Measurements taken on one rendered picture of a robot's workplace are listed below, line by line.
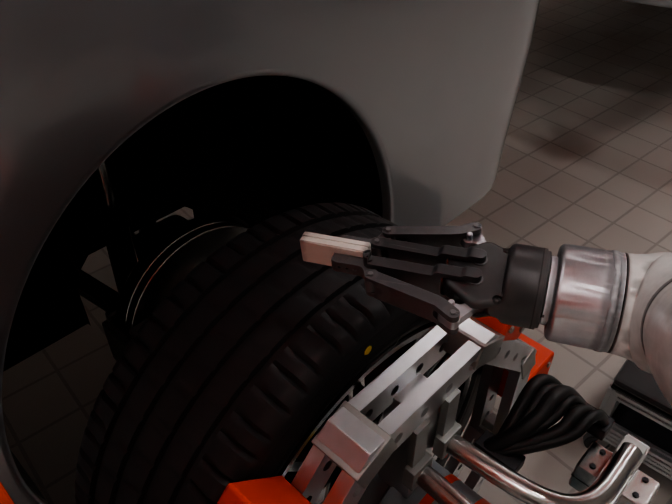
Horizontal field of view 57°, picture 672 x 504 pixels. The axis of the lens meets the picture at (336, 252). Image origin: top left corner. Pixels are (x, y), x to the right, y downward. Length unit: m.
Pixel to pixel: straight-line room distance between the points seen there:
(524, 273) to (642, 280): 0.09
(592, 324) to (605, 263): 0.05
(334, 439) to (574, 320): 0.27
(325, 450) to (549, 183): 2.65
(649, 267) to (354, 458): 0.33
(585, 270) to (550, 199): 2.53
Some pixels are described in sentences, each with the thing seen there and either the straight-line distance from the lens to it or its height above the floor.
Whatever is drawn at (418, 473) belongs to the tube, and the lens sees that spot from 0.76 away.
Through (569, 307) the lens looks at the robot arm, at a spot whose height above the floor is 1.30.
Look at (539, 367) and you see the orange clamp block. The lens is 1.06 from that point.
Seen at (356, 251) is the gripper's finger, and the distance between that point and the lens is 0.60.
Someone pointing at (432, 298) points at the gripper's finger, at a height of 1.28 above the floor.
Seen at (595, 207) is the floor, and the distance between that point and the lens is 3.10.
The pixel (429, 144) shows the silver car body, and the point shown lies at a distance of 1.31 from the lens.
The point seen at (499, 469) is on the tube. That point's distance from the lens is 0.78.
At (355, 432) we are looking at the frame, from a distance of 0.66.
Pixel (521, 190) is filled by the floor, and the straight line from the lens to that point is 3.10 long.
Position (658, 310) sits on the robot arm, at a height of 1.36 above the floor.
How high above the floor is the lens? 1.66
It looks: 40 degrees down
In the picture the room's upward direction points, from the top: straight up
